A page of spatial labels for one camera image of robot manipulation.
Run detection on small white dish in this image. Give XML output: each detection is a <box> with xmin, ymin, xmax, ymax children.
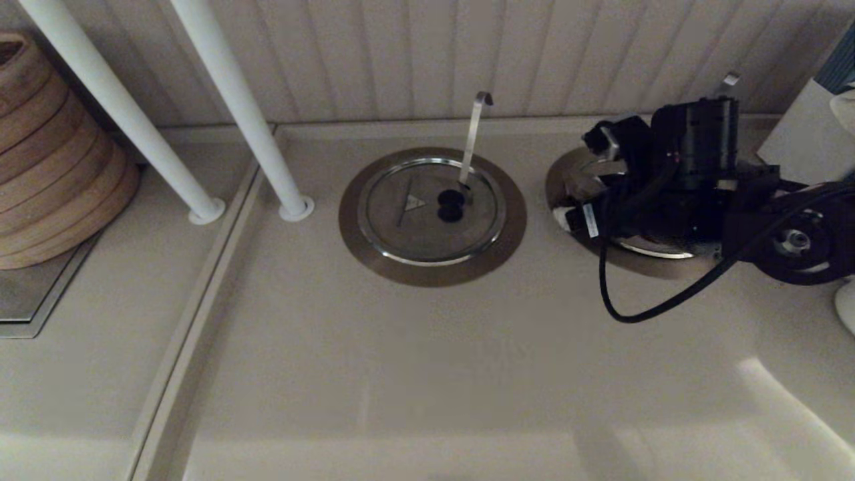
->
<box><xmin>830</xmin><ymin>90</ymin><xmax>855</xmax><ymax>138</ymax></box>

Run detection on steel ladle handle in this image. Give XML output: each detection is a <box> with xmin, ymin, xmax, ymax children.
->
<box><xmin>713</xmin><ymin>71</ymin><xmax>741</xmax><ymax>102</ymax></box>
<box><xmin>458</xmin><ymin>92</ymin><xmax>494</xmax><ymax>205</ymax></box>

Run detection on stacked bamboo steamer baskets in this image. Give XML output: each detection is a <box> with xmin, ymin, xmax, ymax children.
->
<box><xmin>0</xmin><ymin>32</ymin><xmax>140</xmax><ymax>271</ymax></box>

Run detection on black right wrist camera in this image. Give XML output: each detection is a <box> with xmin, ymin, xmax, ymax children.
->
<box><xmin>581</xmin><ymin>97</ymin><xmax>740</xmax><ymax>194</ymax></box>

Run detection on white box container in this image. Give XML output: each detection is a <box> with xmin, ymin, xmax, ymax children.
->
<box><xmin>757</xmin><ymin>79</ymin><xmax>855</xmax><ymax>186</ymax></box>

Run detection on flat steel tray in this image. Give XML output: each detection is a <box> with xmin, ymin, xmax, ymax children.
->
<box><xmin>0</xmin><ymin>230</ymin><xmax>103</xmax><ymax>339</ymax></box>

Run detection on shiny metal pot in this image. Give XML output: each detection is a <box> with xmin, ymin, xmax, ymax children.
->
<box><xmin>561</xmin><ymin>157</ymin><xmax>697</xmax><ymax>260</ymax></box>

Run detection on black looping cable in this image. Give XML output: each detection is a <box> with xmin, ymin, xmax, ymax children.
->
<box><xmin>598</xmin><ymin>186</ymin><xmax>855</xmax><ymax>324</ymax></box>

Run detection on white round support pole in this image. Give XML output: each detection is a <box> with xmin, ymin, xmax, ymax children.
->
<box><xmin>168</xmin><ymin>0</ymin><xmax>315</xmax><ymax>223</ymax></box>
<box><xmin>17</xmin><ymin>0</ymin><xmax>226</xmax><ymax>226</ymax></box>

